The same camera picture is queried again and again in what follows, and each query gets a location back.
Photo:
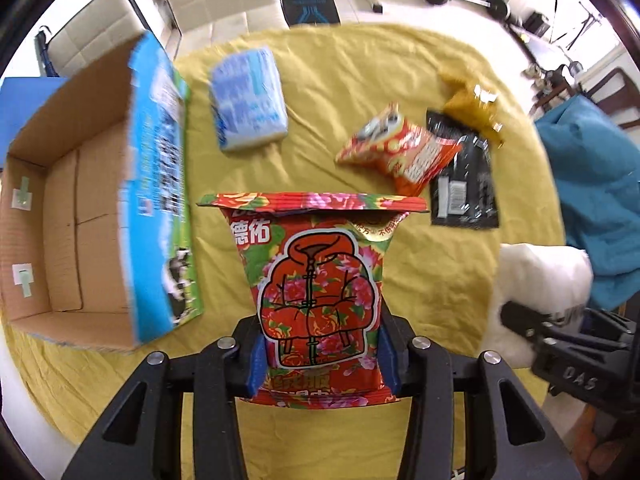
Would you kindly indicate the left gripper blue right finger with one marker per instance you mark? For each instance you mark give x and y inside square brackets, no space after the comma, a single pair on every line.
[409,363]

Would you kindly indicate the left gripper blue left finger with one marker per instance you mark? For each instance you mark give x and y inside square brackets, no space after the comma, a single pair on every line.
[234,365]

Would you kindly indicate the white sock bundle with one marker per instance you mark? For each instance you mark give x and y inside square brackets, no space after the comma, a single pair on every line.
[534,284]

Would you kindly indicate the red floral snack bag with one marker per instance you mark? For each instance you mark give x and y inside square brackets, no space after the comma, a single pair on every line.
[314,264]

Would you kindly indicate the orange panda snack bag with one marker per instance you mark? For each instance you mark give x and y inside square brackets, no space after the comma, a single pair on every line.
[409,154]

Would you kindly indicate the yellow snack packet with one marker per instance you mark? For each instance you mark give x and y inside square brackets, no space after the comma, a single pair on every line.
[474,106]

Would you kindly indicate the black snack packet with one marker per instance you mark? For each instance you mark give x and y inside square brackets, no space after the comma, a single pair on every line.
[463,194]

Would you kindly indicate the open cardboard box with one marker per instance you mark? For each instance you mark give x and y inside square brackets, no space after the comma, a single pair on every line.
[95,231]

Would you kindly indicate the teal blanket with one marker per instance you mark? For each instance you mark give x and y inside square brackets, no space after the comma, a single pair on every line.
[595,168]

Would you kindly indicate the light blue tissue pack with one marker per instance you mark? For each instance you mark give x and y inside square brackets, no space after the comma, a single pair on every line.
[247,100]

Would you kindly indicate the yellow table cloth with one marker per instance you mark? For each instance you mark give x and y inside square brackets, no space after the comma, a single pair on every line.
[134,412]

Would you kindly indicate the dark wooden chair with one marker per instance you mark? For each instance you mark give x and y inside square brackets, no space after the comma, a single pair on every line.
[558,88]

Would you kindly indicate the blue folded mat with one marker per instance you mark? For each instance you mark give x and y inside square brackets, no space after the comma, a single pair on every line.
[20,97]

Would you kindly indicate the left white padded chair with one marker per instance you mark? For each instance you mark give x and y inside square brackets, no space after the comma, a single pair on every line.
[97,28]

